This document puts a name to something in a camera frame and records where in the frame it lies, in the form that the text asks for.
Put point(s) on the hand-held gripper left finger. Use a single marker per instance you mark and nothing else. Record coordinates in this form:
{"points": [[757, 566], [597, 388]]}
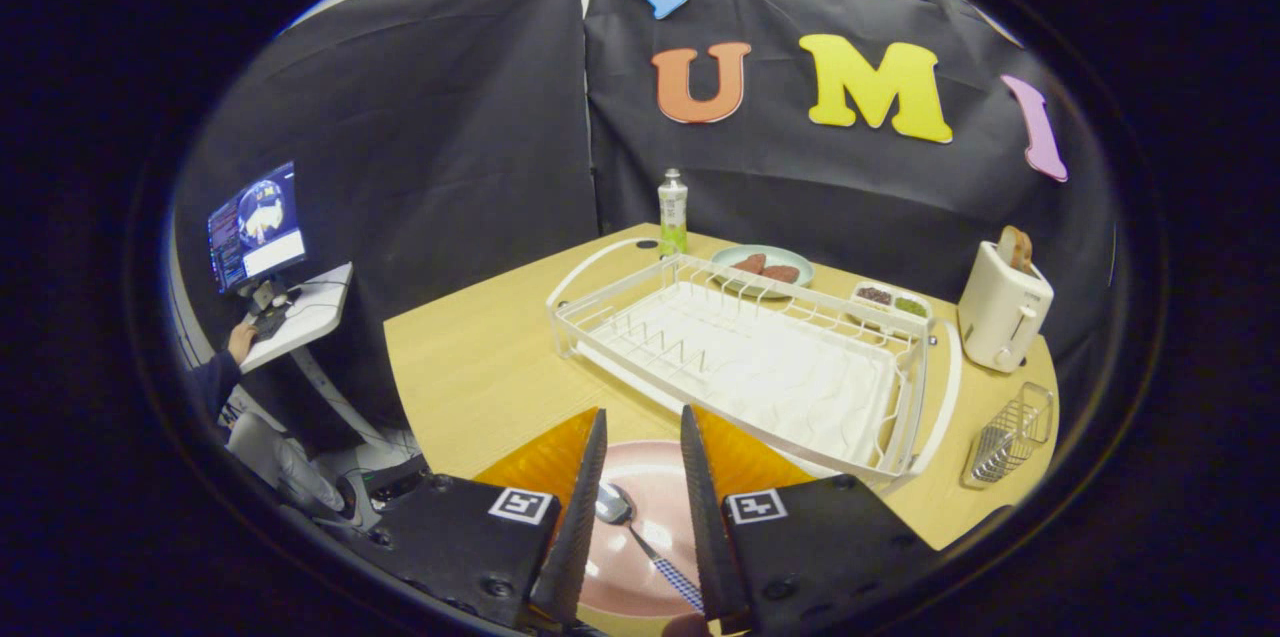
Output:
{"points": [[585, 517]]}

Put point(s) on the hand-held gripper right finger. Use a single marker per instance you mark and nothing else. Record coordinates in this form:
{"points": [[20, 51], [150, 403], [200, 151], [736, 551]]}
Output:
{"points": [[705, 527]]}

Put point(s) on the pink plate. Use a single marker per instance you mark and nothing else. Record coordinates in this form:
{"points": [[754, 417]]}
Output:
{"points": [[650, 477]]}

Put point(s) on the teal plate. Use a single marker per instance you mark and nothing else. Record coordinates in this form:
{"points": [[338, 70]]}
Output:
{"points": [[765, 250]]}

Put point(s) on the brown meat piece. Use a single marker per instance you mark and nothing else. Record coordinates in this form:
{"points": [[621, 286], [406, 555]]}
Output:
{"points": [[750, 264], [782, 273]]}

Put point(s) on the white two-compartment condiment tray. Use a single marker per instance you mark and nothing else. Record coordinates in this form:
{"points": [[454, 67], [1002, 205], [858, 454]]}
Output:
{"points": [[893, 300]]}

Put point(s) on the clear bottle with green liquid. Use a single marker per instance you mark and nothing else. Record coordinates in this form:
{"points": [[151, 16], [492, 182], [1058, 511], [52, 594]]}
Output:
{"points": [[673, 212]]}

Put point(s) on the white side desk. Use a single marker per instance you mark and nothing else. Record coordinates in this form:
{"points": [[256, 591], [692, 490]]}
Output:
{"points": [[310, 312]]}

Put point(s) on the white toaster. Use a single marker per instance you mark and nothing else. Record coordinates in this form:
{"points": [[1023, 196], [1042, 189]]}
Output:
{"points": [[1000, 317]]}

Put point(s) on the black keyboard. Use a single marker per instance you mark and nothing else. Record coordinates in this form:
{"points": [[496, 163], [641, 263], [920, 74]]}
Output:
{"points": [[270, 320]]}

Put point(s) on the toast slice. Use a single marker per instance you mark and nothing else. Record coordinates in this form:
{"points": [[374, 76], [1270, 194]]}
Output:
{"points": [[1015, 247]]}

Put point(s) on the computer monitor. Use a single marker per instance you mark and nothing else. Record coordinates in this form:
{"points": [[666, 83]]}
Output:
{"points": [[255, 227]]}

